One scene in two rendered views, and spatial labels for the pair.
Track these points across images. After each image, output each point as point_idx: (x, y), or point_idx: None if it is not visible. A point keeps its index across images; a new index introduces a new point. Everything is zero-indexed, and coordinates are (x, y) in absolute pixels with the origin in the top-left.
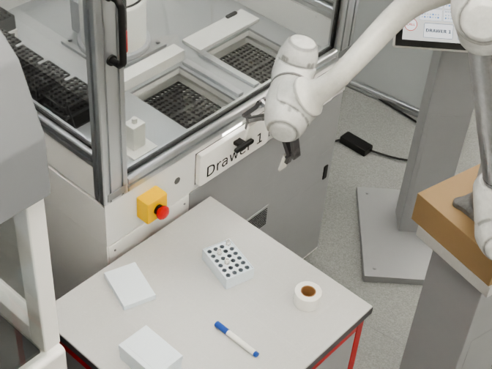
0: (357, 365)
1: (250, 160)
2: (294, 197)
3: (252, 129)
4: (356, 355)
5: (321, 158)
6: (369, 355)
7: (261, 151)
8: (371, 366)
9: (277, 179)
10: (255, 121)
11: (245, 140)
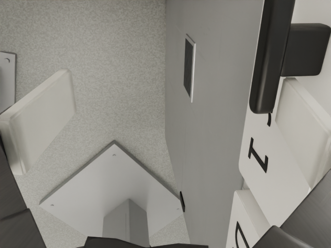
0: (43, 61)
1: (242, 103)
2: (183, 146)
3: (292, 143)
4: (53, 71)
5: (189, 214)
6: (46, 79)
7: (239, 143)
8: (34, 71)
9: (200, 139)
10: (322, 184)
11: (285, 84)
